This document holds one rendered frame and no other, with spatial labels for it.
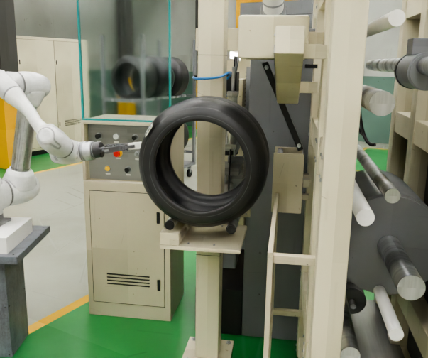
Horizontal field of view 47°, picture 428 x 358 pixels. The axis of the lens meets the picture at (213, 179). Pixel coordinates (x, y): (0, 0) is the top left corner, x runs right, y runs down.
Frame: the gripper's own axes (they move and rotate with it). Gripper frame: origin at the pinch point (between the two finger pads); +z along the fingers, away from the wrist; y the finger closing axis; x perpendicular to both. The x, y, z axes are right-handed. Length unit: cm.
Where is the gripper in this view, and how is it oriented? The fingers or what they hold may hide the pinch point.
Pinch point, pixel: (135, 145)
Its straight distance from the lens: 231.7
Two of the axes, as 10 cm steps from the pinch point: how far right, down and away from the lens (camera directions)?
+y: 1.5, -2.2, 9.6
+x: 1.3, 9.7, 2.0
